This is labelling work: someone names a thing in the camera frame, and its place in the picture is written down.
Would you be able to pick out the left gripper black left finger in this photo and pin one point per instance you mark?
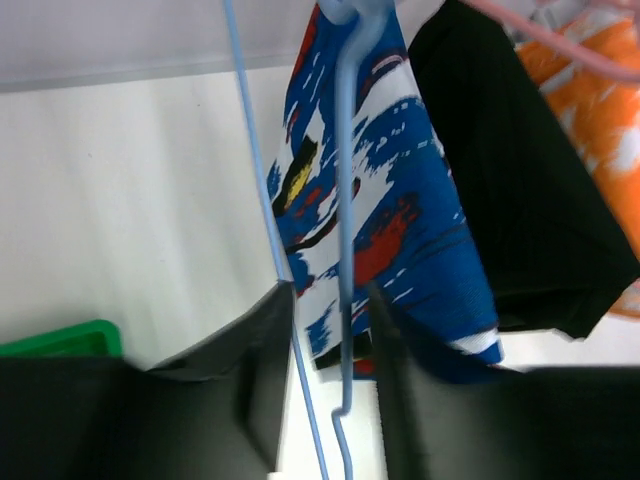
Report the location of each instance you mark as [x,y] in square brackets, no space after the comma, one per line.
[213,411]

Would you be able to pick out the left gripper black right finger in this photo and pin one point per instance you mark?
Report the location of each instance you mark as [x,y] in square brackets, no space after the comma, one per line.
[447,415]

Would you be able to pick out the light blue hanger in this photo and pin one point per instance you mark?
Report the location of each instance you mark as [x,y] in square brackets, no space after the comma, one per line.
[372,17]

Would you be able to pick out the blue patterned trousers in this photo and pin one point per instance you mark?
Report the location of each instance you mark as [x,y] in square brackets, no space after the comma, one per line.
[410,233]

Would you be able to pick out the black trousers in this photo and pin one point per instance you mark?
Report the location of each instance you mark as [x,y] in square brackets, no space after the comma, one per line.
[553,252]

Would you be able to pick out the orange white trousers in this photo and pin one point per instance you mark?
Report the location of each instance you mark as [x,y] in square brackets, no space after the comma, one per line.
[599,115]

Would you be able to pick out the green plastic bin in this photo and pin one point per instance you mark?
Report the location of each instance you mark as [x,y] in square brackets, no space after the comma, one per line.
[92,338]

